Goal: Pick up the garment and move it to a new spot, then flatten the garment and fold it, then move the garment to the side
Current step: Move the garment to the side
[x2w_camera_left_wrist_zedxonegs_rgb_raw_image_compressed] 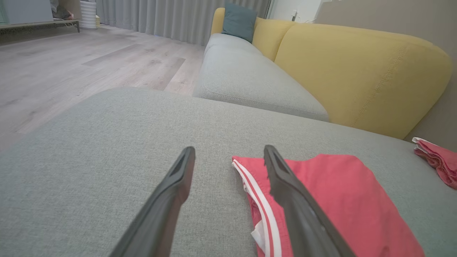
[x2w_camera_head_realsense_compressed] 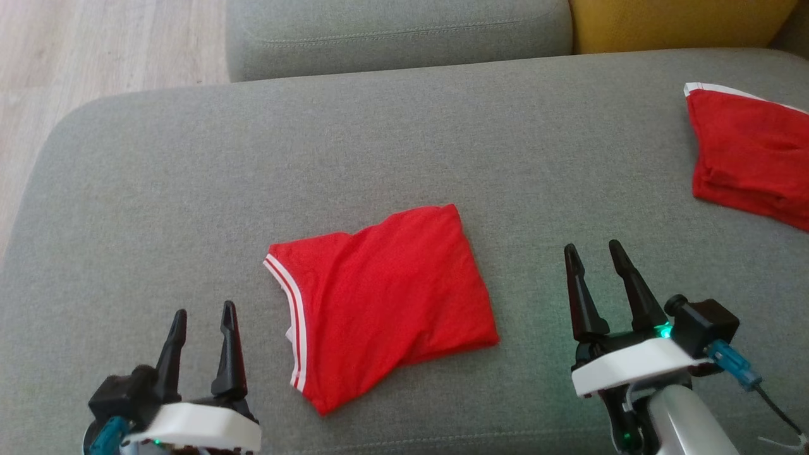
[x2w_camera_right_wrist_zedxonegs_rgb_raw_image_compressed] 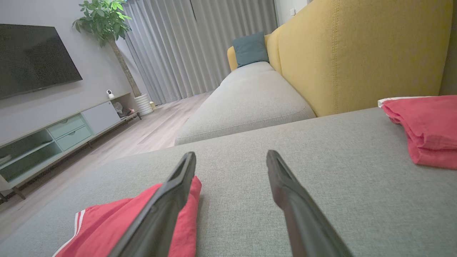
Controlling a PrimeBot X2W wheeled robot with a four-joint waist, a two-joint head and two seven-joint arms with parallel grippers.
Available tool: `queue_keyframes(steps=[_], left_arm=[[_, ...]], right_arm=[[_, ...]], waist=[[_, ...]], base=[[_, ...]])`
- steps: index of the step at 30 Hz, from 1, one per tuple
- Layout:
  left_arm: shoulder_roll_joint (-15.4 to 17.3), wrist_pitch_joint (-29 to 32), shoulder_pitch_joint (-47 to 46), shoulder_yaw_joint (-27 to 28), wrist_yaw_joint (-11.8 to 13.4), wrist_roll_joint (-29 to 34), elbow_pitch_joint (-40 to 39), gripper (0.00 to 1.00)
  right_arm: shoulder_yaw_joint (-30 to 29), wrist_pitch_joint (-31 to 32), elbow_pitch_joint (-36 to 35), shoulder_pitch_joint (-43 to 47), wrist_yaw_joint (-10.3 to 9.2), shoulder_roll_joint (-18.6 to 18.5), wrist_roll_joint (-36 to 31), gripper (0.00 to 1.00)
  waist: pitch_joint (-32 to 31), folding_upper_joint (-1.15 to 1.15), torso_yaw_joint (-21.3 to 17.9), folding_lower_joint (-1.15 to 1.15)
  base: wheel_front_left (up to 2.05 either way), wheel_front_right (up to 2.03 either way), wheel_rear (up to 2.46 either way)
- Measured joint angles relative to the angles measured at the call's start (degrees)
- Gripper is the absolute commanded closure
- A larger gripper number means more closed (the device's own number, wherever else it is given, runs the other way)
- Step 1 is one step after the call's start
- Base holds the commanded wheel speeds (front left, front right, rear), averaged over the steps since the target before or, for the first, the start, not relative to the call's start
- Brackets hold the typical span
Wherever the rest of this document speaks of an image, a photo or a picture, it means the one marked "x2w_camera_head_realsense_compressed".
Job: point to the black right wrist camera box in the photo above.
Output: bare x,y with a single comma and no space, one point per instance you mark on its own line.
705,325

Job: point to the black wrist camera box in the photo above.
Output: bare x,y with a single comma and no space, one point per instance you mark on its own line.
705,325
123,395

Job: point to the grey sofa back cushion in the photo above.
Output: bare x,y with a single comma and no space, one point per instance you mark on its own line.
398,38

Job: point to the grey sofa seat cushion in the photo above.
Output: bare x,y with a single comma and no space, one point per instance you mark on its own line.
189,189

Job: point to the red Bulls 23 jersey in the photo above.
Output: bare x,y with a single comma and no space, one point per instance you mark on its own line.
392,297

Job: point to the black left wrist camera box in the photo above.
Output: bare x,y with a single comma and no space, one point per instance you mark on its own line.
123,395

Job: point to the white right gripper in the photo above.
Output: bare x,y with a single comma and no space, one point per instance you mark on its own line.
632,366

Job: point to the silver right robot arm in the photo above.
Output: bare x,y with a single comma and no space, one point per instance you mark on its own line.
689,423

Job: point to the yellow pillow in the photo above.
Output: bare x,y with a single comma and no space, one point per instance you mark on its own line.
682,25

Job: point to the red shorts with white stripe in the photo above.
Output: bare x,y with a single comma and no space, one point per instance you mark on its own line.
752,158

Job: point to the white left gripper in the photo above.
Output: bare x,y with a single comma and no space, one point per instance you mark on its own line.
196,426

